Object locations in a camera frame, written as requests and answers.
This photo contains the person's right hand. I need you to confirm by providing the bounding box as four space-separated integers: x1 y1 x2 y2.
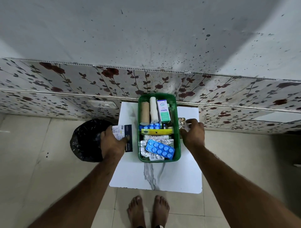
180 119 206 149

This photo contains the person's left hand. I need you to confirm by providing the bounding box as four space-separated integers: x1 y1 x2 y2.
101 125 130 163

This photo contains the white and navy medicine box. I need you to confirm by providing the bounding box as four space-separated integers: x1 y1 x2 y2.
112 124 133 153

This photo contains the silver foil blister strip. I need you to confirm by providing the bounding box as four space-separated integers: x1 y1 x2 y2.
178 117 191 132

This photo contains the person's left forearm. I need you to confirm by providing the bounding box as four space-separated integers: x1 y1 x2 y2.
28 154 125 228

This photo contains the person's right forearm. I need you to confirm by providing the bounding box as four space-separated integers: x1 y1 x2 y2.
188 143 301 228

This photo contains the green plastic basket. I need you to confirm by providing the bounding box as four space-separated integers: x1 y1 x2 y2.
138 94 181 163

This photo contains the dark glass medicine bottle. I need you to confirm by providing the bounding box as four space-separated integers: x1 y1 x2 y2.
167 110 175 133

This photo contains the pile of silver blister strips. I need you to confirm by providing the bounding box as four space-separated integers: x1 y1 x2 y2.
140 138 174 161

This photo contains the large blue tablet blister pack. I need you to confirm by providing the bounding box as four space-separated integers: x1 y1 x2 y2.
145 139 176 158

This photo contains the yellow ointment tube box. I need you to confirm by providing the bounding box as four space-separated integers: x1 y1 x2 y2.
141 129 170 136

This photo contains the white and green medicine box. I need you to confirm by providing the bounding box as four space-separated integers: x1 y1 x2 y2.
157 99 172 123

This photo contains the tan bandage roll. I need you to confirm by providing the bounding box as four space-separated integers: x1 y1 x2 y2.
140 101 150 125

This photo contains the white bandage roll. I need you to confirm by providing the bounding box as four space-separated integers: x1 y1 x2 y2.
150 96 160 124

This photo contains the black bin bag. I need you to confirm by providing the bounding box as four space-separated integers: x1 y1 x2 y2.
70 118 118 163

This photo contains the person's left foot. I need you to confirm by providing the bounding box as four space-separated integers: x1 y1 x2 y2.
127 195 146 228

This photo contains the person's foot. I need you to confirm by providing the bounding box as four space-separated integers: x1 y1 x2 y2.
127 195 146 228
151 195 170 228

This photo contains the person's right foot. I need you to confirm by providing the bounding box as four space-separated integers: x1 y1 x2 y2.
151 195 170 228

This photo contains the white wall switch plate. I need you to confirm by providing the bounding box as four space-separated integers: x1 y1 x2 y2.
88 100 117 109

